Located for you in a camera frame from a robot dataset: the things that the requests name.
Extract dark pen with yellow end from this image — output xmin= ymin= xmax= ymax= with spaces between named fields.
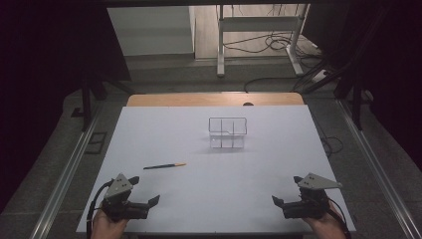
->
xmin=142 ymin=162 xmax=187 ymax=170

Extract tangled black floor cables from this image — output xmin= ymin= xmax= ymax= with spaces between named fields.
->
xmin=222 ymin=31 xmax=302 ymax=55

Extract white power strip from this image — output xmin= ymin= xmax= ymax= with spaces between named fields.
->
xmin=311 ymin=69 xmax=330 ymax=84

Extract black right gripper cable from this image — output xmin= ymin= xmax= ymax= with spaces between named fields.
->
xmin=327 ymin=198 xmax=352 ymax=239

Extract aluminium floor rail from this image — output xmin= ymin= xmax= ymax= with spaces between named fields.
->
xmin=335 ymin=99 xmax=422 ymax=239
xmin=36 ymin=103 xmax=105 ymax=239

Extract thin black looped cable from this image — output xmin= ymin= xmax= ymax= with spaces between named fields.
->
xmin=317 ymin=123 xmax=344 ymax=159

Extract white desk frame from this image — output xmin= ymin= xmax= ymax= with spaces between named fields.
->
xmin=216 ymin=3 xmax=312 ymax=79

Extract black metal stand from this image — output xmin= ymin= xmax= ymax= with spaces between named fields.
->
xmin=332 ymin=74 xmax=367 ymax=131
xmin=71 ymin=74 xmax=135 ymax=132

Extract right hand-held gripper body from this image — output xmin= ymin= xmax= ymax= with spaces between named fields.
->
xmin=283 ymin=172 xmax=342 ymax=220

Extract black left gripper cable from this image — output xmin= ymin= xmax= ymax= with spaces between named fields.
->
xmin=86 ymin=179 xmax=114 ymax=239

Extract person's right hand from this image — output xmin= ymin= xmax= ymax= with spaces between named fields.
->
xmin=303 ymin=205 xmax=346 ymax=239

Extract dark floor plate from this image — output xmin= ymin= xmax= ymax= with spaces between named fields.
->
xmin=84 ymin=131 xmax=108 ymax=155

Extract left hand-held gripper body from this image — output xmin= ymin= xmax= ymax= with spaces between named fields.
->
xmin=101 ymin=172 xmax=150 ymax=223

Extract clear acrylic organizer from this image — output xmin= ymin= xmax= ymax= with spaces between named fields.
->
xmin=208 ymin=117 xmax=248 ymax=149

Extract person's left hand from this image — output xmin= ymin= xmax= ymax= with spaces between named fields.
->
xmin=91 ymin=209 xmax=128 ymax=239

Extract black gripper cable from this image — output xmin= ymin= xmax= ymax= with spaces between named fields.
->
xmin=86 ymin=179 xmax=114 ymax=239
xmin=327 ymin=198 xmax=352 ymax=239

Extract white cabinet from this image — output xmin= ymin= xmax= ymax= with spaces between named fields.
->
xmin=106 ymin=5 xmax=197 ymax=58

